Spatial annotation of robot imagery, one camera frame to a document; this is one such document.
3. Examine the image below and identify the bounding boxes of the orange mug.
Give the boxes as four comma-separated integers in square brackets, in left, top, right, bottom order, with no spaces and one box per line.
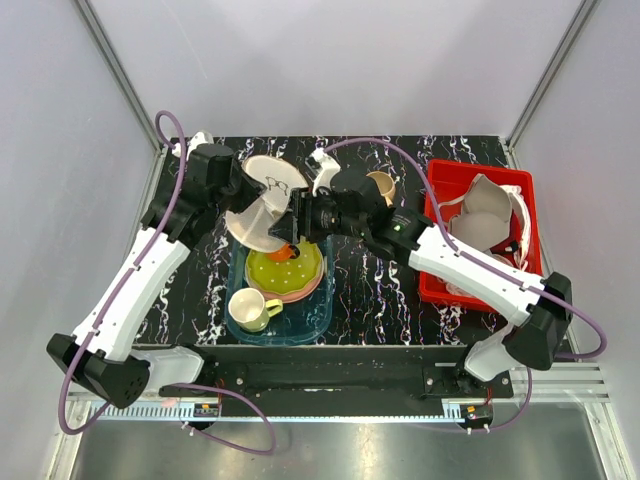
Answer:
[267,244,300,262]

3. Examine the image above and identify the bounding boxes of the grey bra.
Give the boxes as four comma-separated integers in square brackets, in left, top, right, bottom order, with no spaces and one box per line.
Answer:
[438,174,512,252]

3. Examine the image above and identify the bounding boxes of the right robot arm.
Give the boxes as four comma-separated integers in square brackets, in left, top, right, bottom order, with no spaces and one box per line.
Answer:
[267,172,573,397]

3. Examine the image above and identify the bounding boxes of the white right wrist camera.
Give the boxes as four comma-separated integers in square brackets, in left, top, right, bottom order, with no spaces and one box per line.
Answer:
[305,148,341,196]

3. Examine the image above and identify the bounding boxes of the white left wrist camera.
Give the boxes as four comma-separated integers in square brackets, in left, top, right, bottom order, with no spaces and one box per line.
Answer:
[172,131,214,157]

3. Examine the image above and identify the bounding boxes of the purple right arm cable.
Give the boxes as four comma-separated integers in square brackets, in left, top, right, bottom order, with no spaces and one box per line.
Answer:
[319,138,609,434]

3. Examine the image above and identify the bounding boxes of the beige ceramic mug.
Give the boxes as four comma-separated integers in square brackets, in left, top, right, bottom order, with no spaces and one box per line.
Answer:
[367,171,396,206]

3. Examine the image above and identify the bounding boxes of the pink bra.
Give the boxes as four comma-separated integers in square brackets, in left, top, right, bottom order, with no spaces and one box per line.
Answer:
[441,280,473,298]

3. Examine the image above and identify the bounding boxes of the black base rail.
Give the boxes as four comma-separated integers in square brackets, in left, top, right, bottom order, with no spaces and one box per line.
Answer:
[145,345,517,419]

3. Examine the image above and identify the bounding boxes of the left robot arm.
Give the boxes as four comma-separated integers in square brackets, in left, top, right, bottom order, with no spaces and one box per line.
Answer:
[47,143,265,408]

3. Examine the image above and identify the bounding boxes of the green polka dot bowl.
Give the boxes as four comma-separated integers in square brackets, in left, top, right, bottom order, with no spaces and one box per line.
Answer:
[245,242,324,296]

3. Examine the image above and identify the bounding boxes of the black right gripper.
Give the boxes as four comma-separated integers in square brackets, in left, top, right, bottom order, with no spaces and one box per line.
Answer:
[268,186,367,246]

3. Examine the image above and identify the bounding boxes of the cream and yellow mug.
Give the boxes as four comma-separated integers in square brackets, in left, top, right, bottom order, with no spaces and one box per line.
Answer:
[228,288,284,333]

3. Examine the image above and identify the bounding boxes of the teal transparent plastic tub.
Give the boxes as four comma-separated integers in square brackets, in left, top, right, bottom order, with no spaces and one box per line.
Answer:
[224,240,334,346]

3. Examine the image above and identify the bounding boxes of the white lace bra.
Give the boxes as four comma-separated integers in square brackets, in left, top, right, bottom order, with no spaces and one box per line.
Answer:
[491,185,532,271]

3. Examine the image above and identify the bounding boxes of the pink plate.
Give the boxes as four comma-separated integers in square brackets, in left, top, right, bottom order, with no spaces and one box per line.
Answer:
[244,257,325,304]

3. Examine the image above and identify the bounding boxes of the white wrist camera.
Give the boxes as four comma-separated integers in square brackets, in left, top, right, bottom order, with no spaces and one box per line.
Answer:
[172,131,214,157]
[305,148,341,196]

